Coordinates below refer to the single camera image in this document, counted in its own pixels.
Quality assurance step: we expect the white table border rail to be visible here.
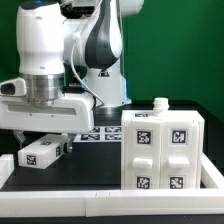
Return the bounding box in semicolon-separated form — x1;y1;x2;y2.
0;156;224;218

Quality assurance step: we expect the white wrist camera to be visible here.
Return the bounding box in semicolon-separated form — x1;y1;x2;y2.
0;78;27;97

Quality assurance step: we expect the white cabinet body frame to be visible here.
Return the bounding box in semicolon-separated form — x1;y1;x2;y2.
121;98;204;190

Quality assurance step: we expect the white cabinet top block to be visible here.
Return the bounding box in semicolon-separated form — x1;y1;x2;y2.
18;134;70;169

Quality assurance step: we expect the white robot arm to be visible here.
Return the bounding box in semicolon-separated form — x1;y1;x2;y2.
0;0;144;135

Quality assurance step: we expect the white left corner rail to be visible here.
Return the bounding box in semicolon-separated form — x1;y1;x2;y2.
0;154;14;189

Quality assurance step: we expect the white fiducial marker sheet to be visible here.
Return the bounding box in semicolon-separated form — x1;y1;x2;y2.
74;126;122;142

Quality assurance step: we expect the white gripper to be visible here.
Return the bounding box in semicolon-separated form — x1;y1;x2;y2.
0;93;94;153

